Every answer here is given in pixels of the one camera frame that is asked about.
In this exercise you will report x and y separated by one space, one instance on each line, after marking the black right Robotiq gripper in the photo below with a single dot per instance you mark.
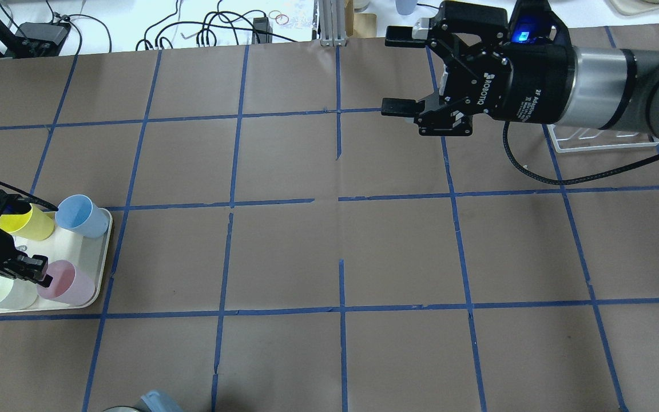
527 83

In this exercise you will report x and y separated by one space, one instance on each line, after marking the pink plastic cup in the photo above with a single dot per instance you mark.
68 284

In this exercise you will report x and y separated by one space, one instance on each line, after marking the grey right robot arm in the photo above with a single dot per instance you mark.
614 89

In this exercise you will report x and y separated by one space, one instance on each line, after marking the yellow plastic cup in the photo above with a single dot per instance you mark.
35 224

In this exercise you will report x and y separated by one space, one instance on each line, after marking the white translucent plastic cup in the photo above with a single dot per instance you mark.
16 294

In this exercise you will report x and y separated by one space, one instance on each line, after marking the blue plastic cup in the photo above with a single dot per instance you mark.
79 214

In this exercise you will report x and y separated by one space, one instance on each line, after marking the cream plastic tray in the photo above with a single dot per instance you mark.
88 254

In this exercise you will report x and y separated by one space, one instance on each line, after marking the black power brick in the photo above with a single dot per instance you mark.
43 39

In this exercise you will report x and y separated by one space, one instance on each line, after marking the aluminium frame post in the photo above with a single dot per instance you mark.
332 22

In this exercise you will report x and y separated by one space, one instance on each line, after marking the white wire cup rack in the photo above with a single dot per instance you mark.
574 139

